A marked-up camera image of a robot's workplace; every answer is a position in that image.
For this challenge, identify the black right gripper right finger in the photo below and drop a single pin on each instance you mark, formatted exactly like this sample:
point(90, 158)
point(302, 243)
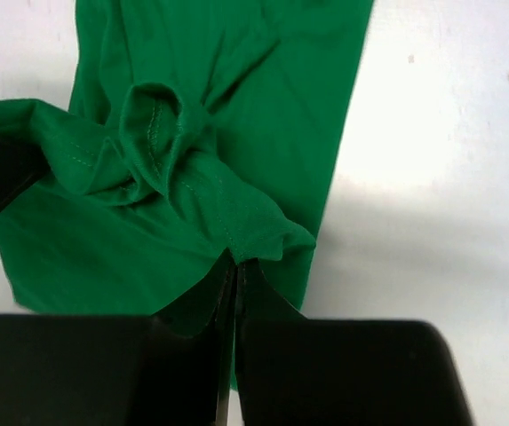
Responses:
point(291, 370)

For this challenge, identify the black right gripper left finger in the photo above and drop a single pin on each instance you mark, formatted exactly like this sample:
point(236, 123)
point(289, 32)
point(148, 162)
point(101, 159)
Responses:
point(168, 368)

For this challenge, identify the green t shirt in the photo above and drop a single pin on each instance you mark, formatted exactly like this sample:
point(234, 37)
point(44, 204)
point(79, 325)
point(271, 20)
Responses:
point(194, 128)

